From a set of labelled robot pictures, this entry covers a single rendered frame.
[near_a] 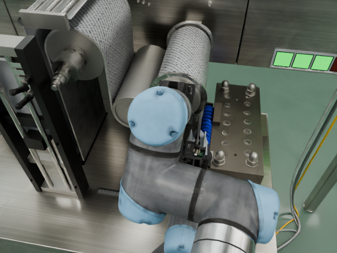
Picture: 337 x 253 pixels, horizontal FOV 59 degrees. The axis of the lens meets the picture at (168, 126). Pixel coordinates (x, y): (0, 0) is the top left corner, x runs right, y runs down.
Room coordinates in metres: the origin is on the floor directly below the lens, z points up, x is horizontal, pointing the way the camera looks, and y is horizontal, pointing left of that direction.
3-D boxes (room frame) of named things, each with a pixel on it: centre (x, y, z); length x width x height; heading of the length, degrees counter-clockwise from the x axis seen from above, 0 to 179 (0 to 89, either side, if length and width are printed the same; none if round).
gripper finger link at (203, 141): (0.54, -0.10, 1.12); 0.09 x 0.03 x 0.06; 169
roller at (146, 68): (0.70, 0.07, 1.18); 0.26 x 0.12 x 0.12; 170
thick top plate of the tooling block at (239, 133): (0.69, -0.23, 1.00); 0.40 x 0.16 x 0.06; 170
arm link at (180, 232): (0.28, -0.03, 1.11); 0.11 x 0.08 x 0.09; 170
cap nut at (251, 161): (0.52, -0.24, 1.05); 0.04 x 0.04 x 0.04
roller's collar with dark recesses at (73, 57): (0.58, 0.23, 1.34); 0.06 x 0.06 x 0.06; 80
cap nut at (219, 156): (0.53, -0.15, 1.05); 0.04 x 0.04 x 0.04
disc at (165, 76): (0.56, -0.02, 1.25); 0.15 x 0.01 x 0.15; 80
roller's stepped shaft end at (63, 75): (0.52, 0.24, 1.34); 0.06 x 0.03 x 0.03; 170
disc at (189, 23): (0.81, -0.07, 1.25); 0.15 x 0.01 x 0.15; 80
